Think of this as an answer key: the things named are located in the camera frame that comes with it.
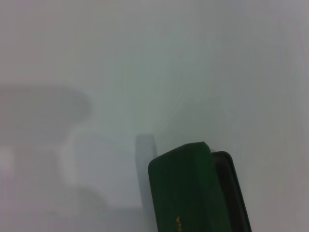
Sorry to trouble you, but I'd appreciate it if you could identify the green glasses case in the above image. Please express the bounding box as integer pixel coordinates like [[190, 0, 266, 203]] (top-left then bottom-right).
[[147, 141, 253, 232]]

